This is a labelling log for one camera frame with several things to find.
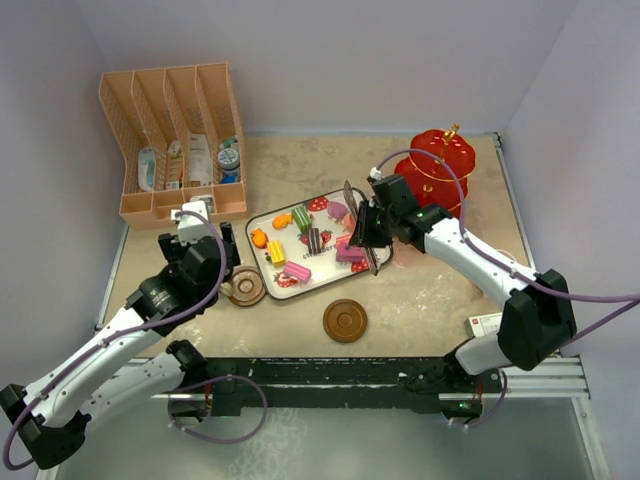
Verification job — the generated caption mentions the metal serving tongs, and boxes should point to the metal serving tongs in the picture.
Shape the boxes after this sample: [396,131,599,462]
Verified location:
[343,180,380,276]

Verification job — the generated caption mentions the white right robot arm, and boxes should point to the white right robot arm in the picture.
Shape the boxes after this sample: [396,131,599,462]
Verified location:
[343,175,576,391]

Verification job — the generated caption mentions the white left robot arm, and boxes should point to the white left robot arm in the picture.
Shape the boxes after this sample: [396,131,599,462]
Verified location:
[1,216,240,471]

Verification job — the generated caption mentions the orange fish cake left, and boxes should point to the orange fish cake left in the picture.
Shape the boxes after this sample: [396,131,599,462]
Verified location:
[251,228,269,249]

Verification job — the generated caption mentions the orange fish cake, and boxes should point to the orange fish cake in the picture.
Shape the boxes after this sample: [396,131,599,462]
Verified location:
[272,213,293,230]
[251,228,269,249]

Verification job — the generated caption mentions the beige ceramic mug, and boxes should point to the beige ceramic mug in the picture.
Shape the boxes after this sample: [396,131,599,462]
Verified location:
[219,282,234,298]

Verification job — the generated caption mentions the brown coaster by mug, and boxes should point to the brown coaster by mug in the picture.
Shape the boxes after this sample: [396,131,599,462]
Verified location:
[228,266,266,307]

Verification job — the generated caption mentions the coral fuzzy sweet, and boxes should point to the coral fuzzy sweet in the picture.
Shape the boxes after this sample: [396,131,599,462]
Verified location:
[342,214,356,231]

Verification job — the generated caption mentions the yellow toy cake slice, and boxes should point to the yellow toy cake slice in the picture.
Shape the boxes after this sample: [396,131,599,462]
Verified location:
[267,240,286,267]

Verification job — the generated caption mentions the coral toy cake slice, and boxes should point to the coral toy cake slice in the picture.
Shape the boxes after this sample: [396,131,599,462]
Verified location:
[335,234,351,247]

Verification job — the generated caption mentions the red three-tier stand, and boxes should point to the red three-tier stand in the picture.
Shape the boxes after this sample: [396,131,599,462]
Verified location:
[394,124,476,217]

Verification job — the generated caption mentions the purple fuzzy sweet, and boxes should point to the purple fuzzy sweet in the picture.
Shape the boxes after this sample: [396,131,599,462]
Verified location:
[327,201,349,222]

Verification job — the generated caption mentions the orange fish cake upper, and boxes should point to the orange fish cake upper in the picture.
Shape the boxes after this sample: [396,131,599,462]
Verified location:
[272,213,293,230]

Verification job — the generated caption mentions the white strawberry tray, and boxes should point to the white strawberry tray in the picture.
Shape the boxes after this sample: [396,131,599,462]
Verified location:
[245,189,369,301]

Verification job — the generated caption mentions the pink toy cake slice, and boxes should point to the pink toy cake slice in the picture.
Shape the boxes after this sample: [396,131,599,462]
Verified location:
[283,261,312,284]

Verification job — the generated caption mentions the green toy cake slice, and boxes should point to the green toy cake slice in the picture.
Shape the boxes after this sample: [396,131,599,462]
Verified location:
[291,205,313,233]

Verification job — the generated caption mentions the brown toy cake slice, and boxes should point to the brown toy cake slice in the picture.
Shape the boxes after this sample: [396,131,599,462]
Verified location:
[307,227,323,256]

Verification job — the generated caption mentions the blue white round tin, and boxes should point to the blue white round tin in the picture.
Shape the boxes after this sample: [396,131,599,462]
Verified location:
[217,147,240,172]

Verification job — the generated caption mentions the white sachet packet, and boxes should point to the white sachet packet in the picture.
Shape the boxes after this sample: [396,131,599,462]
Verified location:
[189,133,213,185]

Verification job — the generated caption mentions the small boxed packets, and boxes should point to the small boxed packets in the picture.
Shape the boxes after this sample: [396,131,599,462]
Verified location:
[165,140,183,190]

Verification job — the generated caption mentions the brown coaster centre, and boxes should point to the brown coaster centre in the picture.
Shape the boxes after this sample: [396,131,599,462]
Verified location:
[323,299,368,343]

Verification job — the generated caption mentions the clear plastic cup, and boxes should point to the clear plastic cup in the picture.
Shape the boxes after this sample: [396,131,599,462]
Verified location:
[496,249,518,263]

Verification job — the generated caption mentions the blue white pouch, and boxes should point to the blue white pouch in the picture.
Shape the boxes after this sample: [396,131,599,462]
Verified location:
[137,147,155,192]

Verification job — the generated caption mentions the pink desk organizer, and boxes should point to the pink desk organizer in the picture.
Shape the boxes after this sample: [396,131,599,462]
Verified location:
[99,63,248,230]

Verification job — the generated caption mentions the white red card box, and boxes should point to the white red card box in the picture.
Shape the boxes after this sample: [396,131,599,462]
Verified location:
[465,313,502,338]

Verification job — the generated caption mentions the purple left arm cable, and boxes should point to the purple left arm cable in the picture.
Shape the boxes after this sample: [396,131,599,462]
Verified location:
[2,209,227,471]

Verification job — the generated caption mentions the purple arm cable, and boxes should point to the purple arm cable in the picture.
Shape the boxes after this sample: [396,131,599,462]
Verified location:
[368,148,640,346]
[2,209,227,471]

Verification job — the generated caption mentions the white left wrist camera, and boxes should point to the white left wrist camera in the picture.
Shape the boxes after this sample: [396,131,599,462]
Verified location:
[170,199,211,245]

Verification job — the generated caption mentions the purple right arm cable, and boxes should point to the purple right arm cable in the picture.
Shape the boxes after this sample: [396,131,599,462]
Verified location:
[368,148,640,346]

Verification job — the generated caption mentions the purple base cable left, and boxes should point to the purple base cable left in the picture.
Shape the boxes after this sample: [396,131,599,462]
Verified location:
[167,372,270,445]

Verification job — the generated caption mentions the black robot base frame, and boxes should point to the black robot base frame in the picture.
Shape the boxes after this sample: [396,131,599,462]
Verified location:
[164,339,501,419]

